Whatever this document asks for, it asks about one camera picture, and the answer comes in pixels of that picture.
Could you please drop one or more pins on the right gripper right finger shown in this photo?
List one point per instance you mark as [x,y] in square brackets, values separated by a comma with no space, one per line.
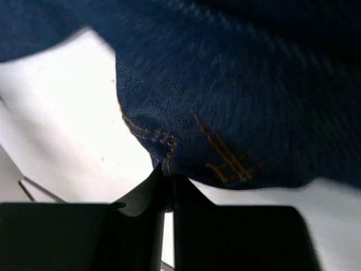
[245,237]

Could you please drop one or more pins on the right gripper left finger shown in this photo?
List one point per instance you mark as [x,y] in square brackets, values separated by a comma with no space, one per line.
[124,235]

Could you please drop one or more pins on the dark blue denim trousers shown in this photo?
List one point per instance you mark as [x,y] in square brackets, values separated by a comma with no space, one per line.
[258,101]

